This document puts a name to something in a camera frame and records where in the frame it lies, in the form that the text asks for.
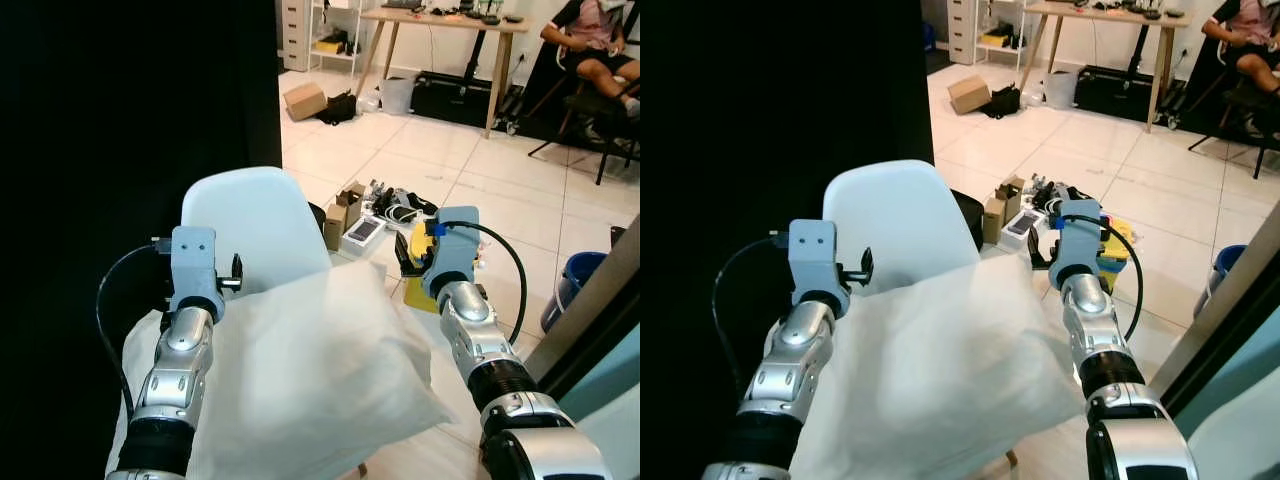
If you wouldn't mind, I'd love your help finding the seated person in shorts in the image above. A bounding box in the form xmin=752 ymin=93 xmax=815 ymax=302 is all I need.
xmin=1201 ymin=0 xmax=1280 ymax=97
xmin=539 ymin=0 xmax=641 ymax=113

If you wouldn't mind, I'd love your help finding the blue plastic bin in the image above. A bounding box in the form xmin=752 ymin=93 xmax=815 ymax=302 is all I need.
xmin=540 ymin=250 xmax=609 ymax=335
xmin=1192 ymin=244 xmax=1249 ymax=320

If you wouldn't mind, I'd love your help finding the black fabric bag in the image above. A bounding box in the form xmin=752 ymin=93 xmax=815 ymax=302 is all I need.
xmin=317 ymin=89 xmax=360 ymax=127
xmin=981 ymin=83 xmax=1024 ymax=122

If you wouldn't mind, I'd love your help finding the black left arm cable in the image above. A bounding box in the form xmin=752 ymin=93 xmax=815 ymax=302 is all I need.
xmin=96 ymin=240 xmax=173 ymax=421
xmin=711 ymin=235 xmax=793 ymax=401

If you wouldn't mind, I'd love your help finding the white plastic bucket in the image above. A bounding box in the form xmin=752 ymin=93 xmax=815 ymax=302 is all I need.
xmin=377 ymin=75 xmax=416 ymax=117
xmin=1042 ymin=69 xmax=1080 ymax=110

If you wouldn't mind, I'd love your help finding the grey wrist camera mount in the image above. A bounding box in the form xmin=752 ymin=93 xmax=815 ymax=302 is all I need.
xmin=167 ymin=226 xmax=227 ymax=321
xmin=1054 ymin=198 xmax=1105 ymax=292
xmin=787 ymin=218 xmax=852 ymax=319
xmin=424 ymin=206 xmax=484 ymax=300

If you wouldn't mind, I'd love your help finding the tangle of black cables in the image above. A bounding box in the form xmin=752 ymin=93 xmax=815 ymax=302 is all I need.
xmin=1029 ymin=174 xmax=1097 ymax=217
xmin=367 ymin=179 xmax=440 ymax=227

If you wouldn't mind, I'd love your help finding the white drawer cabinet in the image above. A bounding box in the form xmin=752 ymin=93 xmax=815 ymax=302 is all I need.
xmin=944 ymin=0 xmax=980 ymax=67
xmin=279 ymin=0 xmax=314 ymax=74

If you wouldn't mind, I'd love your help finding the closed brown cardboard box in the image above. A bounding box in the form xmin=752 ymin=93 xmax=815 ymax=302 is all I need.
xmin=282 ymin=81 xmax=330 ymax=123
xmin=947 ymin=74 xmax=994 ymax=117

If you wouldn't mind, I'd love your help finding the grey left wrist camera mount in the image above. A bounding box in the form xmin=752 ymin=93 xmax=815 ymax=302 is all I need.
xmin=167 ymin=226 xmax=227 ymax=321
xmin=787 ymin=218 xmax=852 ymax=319

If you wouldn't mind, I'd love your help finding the plain white pillow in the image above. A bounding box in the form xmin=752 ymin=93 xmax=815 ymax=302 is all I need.
xmin=788 ymin=254 xmax=1087 ymax=480
xmin=105 ymin=261 xmax=457 ymax=480

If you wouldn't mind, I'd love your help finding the small brown cardboard carton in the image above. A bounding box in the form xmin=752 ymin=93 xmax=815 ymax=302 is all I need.
xmin=982 ymin=175 xmax=1027 ymax=245
xmin=322 ymin=181 xmax=368 ymax=252

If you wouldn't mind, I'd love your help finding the white plastic shell chair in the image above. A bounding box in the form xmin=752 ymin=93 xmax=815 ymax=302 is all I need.
xmin=821 ymin=159 xmax=987 ymax=297
xmin=180 ymin=166 xmax=334 ymax=301

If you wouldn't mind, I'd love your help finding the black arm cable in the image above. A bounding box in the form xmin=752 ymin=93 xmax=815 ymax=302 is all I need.
xmin=96 ymin=240 xmax=173 ymax=421
xmin=711 ymin=235 xmax=793 ymax=401
xmin=468 ymin=221 xmax=529 ymax=347
xmin=1058 ymin=213 xmax=1145 ymax=342

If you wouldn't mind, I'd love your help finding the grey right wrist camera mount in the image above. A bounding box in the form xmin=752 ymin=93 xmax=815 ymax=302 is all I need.
xmin=424 ymin=206 xmax=484 ymax=300
xmin=1054 ymin=198 xmax=1105 ymax=292

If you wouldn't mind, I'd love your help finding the white wire shelf rack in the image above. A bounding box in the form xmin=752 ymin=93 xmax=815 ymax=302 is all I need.
xmin=974 ymin=0 xmax=1027 ymax=72
xmin=307 ymin=0 xmax=364 ymax=77

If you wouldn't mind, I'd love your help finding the long black equipment case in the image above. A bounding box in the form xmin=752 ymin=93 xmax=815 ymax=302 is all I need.
xmin=409 ymin=69 xmax=522 ymax=130
xmin=1074 ymin=64 xmax=1182 ymax=124

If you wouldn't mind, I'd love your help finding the black folding chair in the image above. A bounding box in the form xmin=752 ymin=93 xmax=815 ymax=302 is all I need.
xmin=527 ymin=55 xmax=641 ymax=187
xmin=1187 ymin=55 xmax=1280 ymax=182

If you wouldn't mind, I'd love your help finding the beige edged table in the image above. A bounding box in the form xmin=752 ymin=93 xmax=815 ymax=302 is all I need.
xmin=1148 ymin=199 xmax=1280 ymax=480
xmin=524 ymin=214 xmax=641 ymax=480

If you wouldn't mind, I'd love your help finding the black curtain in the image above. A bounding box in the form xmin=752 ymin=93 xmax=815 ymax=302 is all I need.
xmin=640 ymin=0 xmax=937 ymax=480
xmin=0 ymin=0 xmax=284 ymax=480

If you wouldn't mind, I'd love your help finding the flat white device box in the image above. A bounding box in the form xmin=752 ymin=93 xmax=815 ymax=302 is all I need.
xmin=339 ymin=214 xmax=387 ymax=260
xmin=999 ymin=207 xmax=1047 ymax=252

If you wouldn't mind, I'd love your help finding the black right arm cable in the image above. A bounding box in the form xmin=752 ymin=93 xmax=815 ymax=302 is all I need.
xmin=468 ymin=221 xmax=529 ymax=347
xmin=1058 ymin=213 xmax=1145 ymax=342

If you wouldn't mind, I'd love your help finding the wooden desk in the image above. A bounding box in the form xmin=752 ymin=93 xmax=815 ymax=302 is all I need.
xmin=357 ymin=4 xmax=532 ymax=140
xmin=1019 ymin=0 xmax=1192 ymax=134

